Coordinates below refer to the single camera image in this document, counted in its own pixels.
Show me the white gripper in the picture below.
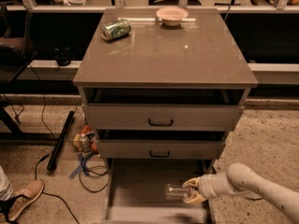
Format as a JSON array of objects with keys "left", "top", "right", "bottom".
[{"left": 183, "top": 173, "right": 231, "bottom": 203}]

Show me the clear plastic water bottle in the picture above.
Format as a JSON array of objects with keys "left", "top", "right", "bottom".
[{"left": 164, "top": 185, "right": 190, "bottom": 201}]

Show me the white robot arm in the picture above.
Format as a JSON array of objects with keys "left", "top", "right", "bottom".
[{"left": 182, "top": 163, "right": 299, "bottom": 224}]

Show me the bottom open grey drawer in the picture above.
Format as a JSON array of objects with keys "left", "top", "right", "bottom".
[{"left": 103, "top": 159, "right": 215, "bottom": 224}]

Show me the middle grey drawer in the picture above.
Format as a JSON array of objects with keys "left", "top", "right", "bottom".
[{"left": 96, "top": 140, "right": 225, "bottom": 160}]

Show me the grey drawer cabinet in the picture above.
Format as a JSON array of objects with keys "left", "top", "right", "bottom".
[{"left": 72, "top": 7, "right": 259, "bottom": 224}]

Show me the top grey drawer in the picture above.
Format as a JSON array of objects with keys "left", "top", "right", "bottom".
[{"left": 82, "top": 104, "right": 243, "bottom": 132}]

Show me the pile of snack packages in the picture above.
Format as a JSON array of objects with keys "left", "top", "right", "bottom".
[{"left": 72, "top": 125, "right": 97, "bottom": 153}]

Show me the black bar on floor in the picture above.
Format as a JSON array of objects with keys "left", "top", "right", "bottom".
[{"left": 47, "top": 111, "right": 75, "bottom": 172}]

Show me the tan shoe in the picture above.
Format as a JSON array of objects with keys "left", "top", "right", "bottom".
[{"left": 6, "top": 179, "right": 45, "bottom": 223}]

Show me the white bowl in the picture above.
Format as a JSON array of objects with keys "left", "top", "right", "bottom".
[{"left": 156, "top": 7, "right": 189, "bottom": 26}]

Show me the crushed green soda can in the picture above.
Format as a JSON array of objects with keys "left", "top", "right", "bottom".
[{"left": 102, "top": 19, "right": 131, "bottom": 41}]

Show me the black round object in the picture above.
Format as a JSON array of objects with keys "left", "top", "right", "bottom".
[{"left": 53, "top": 48, "right": 73, "bottom": 66}]

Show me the grey trouser leg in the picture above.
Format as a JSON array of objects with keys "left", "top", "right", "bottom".
[{"left": 0, "top": 166, "right": 14, "bottom": 201}]

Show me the dark office chair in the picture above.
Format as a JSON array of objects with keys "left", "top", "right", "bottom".
[{"left": 0, "top": 1, "right": 36, "bottom": 83}]

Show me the black floor cable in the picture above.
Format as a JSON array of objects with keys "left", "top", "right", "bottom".
[{"left": 33, "top": 152, "right": 109, "bottom": 224}]

